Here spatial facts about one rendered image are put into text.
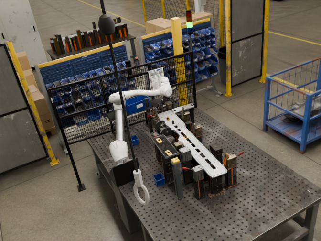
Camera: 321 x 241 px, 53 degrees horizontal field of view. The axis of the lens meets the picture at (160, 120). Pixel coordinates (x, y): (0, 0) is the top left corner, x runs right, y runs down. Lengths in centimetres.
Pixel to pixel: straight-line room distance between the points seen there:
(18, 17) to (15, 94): 487
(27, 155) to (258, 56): 458
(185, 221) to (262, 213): 70
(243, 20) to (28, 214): 470
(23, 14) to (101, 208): 639
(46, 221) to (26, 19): 623
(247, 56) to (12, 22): 604
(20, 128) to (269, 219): 357
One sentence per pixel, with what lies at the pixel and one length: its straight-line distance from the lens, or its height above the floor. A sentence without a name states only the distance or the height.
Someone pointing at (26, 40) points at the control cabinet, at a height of 84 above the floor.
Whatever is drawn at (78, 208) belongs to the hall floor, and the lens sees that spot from 447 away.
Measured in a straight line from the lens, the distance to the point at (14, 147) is 518.
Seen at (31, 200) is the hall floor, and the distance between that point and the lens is 490.
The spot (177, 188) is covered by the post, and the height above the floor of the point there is 84.
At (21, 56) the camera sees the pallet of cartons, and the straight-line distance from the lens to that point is 747.
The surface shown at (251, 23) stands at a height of 129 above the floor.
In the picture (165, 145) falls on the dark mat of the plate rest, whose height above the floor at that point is 116.
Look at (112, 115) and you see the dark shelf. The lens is 413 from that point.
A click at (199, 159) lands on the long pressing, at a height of 100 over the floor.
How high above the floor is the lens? 299
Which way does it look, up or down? 31 degrees down
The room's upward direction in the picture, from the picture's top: 8 degrees counter-clockwise
